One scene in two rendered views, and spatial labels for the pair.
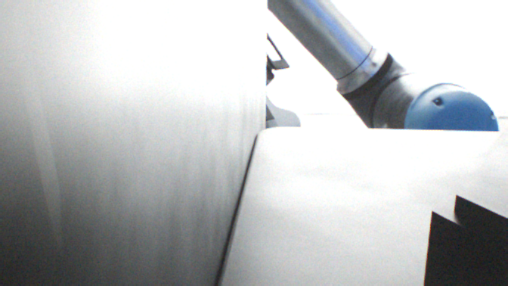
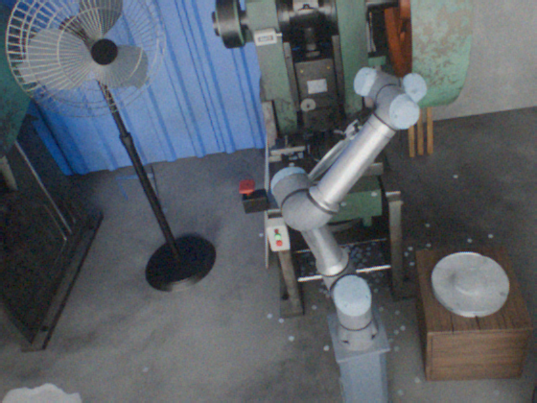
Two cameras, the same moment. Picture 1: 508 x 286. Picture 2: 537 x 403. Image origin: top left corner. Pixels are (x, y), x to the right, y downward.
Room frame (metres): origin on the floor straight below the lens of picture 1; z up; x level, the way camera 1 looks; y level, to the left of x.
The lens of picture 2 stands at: (1.77, -0.26, 1.94)
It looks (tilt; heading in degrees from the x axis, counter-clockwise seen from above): 37 degrees down; 174
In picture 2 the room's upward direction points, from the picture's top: 8 degrees counter-clockwise
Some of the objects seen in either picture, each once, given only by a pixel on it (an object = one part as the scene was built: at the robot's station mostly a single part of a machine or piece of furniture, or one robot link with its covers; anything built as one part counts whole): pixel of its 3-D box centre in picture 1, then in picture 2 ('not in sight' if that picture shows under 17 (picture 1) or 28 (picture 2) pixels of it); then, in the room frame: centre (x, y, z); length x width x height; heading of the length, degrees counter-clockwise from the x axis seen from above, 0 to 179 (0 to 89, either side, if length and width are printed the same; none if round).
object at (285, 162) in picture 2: not in sight; (326, 155); (0.05, -0.07, 0.68); 0.45 x 0.30 x 0.06; 85
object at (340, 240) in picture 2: not in sight; (335, 214); (0.04, -0.07, 0.31); 0.43 x 0.42 x 0.01; 85
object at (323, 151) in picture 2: not in sight; (329, 172); (0.22, -0.09, 0.72); 0.25 x 0.14 x 0.14; 175
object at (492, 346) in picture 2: not in sight; (466, 312); (0.64, 0.35, 0.18); 0.40 x 0.38 x 0.35; 167
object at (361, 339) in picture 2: not in sight; (356, 322); (0.79, -0.13, 0.50); 0.15 x 0.15 x 0.10
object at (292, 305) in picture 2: not in sight; (275, 183); (-0.12, -0.32, 0.45); 0.92 x 0.12 x 0.90; 175
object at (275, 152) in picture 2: not in sight; (285, 146); (0.03, -0.24, 0.76); 0.17 x 0.06 x 0.10; 85
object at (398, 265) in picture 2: not in sight; (383, 167); (-0.07, 0.21, 0.45); 0.92 x 0.12 x 0.90; 175
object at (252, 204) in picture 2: not in sight; (258, 210); (0.25, -0.40, 0.62); 0.10 x 0.06 x 0.20; 85
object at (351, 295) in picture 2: not in sight; (352, 299); (0.78, -0.13, 0.62); 0.13 x 0.12 x 0.14; 9
